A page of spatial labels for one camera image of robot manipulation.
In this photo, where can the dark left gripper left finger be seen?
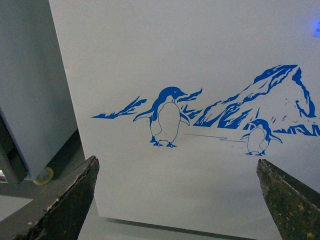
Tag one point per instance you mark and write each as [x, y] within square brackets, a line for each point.
[60, 212]

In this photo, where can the grey cabinet panel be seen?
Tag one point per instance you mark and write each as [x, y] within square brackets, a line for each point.
[35, 101]

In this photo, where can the yellowish caster wheel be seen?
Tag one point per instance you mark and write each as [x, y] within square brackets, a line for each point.
[44, 177]

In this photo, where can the white chest freezer with penguins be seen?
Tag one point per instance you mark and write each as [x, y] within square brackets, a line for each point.
[179, 99]

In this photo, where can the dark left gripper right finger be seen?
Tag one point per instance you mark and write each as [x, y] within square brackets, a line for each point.
[294, 206]

